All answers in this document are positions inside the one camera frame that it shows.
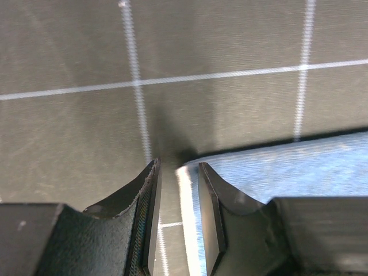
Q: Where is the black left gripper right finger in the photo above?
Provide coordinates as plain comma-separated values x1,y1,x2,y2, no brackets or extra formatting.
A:
198,163,367,275

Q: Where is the yellow and blue cat towel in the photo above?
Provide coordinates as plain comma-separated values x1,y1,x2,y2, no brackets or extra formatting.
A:
175,132,367,275

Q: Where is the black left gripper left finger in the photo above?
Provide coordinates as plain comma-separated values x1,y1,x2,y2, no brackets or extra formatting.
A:
1,158,161,275

